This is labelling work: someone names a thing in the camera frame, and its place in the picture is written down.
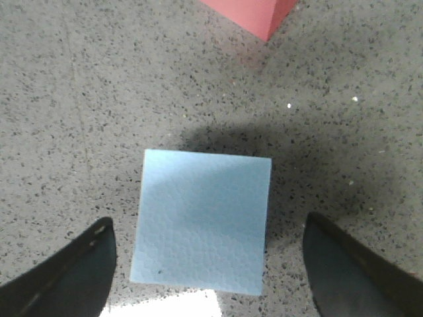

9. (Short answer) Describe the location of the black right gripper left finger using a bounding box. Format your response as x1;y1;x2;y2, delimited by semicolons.
1;217;116;316

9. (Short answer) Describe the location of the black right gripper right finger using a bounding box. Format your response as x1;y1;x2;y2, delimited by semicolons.
302;213;422;316

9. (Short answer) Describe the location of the light blue foam cube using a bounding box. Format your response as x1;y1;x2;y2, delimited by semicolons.
130;149;272;296

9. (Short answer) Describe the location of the red foam cube far right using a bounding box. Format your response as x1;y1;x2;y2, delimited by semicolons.
201;0;297;42

